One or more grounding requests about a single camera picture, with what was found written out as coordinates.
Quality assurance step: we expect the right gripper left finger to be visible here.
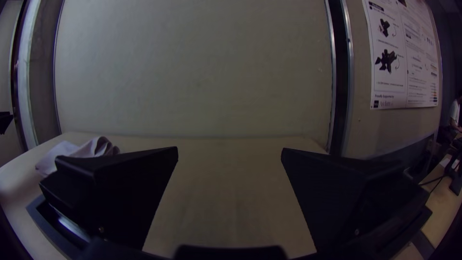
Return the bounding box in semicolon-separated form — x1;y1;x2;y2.
38;146;180;250

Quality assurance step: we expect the person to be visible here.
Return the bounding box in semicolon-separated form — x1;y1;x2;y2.
449;94;462;133

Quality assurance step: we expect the black cable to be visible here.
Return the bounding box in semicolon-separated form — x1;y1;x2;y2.
418;174;446;193

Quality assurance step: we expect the black stand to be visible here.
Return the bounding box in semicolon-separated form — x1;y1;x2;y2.
444;139;462;196

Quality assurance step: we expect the grey t-shirt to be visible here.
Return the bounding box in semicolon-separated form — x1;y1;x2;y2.
35;136;121;178

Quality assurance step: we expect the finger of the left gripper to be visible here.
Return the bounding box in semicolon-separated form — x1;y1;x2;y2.
0;111;15;135

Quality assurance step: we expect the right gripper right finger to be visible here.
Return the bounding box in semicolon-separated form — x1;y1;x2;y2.
281;147;432;254

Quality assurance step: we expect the pale wooden desk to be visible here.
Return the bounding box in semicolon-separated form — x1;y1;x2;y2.
420;153;462;250

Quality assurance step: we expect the white printed poster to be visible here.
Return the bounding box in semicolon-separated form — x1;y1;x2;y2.
362;0;441;110

